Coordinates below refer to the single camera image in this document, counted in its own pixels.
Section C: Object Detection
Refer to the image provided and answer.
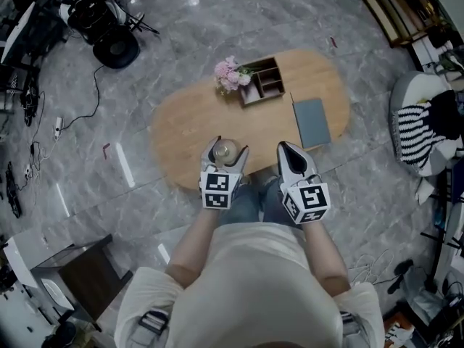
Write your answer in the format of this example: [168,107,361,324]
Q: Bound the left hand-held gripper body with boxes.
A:
[198,164,244,211]

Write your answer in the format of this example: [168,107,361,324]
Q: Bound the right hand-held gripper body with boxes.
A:
[281,173,331,225]

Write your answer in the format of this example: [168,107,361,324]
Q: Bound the small glass jar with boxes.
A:
[212,138,239,168]

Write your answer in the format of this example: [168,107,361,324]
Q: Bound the person's left forearm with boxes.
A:
[165,207,223,290]

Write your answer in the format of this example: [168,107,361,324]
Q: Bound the person's right forearm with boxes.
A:
[302,223,352,299]

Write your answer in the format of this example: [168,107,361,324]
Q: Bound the wooden oval coffee table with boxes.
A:
[149,48,352,191]

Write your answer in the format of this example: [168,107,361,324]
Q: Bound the person's blue jeans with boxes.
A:
[217,174,306,228]

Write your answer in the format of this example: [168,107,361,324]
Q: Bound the grey notebook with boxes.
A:
[292,98,332,149]

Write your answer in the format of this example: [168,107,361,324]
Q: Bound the dark wooden organizer box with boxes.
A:
[237,57,285,109]

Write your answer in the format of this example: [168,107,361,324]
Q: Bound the pink flower bouquet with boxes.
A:
[213,55,255,96]

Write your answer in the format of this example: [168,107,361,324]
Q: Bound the person's cream shirt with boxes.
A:
[114,221,386,348]

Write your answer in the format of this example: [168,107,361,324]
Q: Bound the black white striped blanket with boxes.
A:
[393,103,449,167]

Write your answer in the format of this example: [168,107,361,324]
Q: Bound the grey white beanbag chair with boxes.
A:
[389,70,464,178]

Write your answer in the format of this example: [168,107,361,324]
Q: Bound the black clothing pile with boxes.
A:
[427,89,464,141]

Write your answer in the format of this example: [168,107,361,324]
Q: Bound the dark wooden side table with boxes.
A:
[30,233,133,332]

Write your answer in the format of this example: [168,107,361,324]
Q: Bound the black white round robot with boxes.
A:
[59,0,141,69]

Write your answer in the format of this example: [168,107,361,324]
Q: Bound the wooden framed glass cabinet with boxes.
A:
[360,0,452,49]

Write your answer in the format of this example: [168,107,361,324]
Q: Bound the white oval device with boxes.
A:
[39,277,75,312]

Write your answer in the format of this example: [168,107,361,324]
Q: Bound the white floor cable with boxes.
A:
[349,250,395,286]

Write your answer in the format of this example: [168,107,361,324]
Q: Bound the black floor cable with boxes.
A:
[59,65,102,131]

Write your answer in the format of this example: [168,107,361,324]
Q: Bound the black shoulder strap buckle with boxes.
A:
[138,310,170,337]

